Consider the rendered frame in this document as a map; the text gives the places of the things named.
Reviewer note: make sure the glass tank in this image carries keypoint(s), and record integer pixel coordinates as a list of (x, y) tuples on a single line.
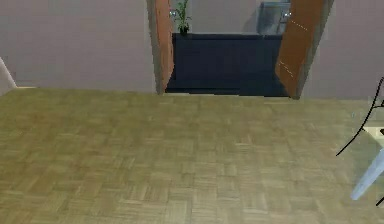
[(274, 18)]

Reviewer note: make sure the glass table with black legs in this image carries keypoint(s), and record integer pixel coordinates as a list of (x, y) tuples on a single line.
[(370, 133)]

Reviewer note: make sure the orange room door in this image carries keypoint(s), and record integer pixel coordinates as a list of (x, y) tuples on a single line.
[(298, 46), (164, 40)]

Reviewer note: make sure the dark blue cabinet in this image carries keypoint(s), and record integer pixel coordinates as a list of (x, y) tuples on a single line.
[(226, 63)]

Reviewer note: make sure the green house plant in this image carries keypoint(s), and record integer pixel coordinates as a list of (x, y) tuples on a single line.
[(182, 16)]

